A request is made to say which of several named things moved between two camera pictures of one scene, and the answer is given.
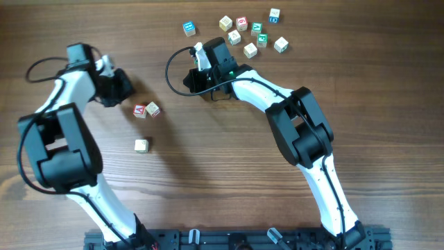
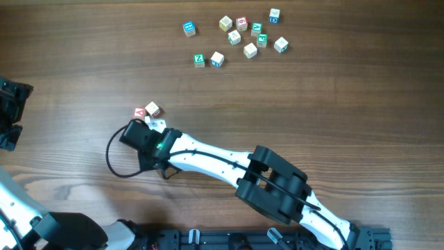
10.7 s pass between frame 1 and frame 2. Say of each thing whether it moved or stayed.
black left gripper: moved
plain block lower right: stayed
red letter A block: stayed
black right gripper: moved
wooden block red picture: stayed
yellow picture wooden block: stayed
